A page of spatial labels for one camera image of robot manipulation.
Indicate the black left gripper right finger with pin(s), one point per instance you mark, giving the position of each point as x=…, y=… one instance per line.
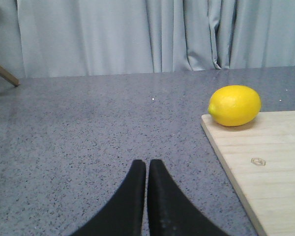
x=170, y=213

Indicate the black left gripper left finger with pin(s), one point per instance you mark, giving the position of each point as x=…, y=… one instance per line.
x=122, y=215

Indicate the wooden cutting board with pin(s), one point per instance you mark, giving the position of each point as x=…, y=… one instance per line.
x=259, y=160

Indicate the yellow lemon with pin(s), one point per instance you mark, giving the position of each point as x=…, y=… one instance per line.
x=234, y=105

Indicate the wooden leg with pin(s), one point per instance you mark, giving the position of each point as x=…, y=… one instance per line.
x=9, y=77

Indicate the grey curtain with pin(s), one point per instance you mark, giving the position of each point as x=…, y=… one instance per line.
x=55, y=38

